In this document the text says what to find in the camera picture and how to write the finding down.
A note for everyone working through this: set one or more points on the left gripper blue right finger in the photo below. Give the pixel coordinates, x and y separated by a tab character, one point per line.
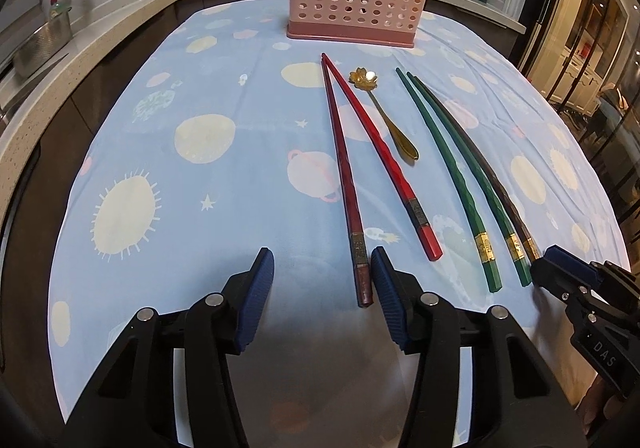
392	296

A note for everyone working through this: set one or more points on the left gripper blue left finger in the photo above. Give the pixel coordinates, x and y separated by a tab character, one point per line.
254	287

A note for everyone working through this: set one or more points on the bright red chopstick black band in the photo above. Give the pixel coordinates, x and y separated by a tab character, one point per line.
418	218

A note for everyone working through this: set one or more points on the dark brown chopstick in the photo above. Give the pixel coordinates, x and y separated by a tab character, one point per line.
526	238

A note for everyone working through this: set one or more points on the green chopstick gold band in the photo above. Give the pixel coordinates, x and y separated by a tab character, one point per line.
507	231
482	242

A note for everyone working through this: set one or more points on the person's right hand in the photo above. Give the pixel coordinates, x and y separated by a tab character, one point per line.
597	406

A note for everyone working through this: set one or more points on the blue planet-print tablecloth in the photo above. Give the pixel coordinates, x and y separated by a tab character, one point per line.
222	145

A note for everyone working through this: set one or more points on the gold flower-shaped spoon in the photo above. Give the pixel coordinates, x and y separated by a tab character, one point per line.
367	81

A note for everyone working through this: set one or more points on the glass sliding door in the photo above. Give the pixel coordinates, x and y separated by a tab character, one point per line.
583	58

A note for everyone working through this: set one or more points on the stainless steel pot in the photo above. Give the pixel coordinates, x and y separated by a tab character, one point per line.
42	44

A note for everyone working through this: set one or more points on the green dish soap bottle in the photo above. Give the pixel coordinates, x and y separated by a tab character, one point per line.
58	8

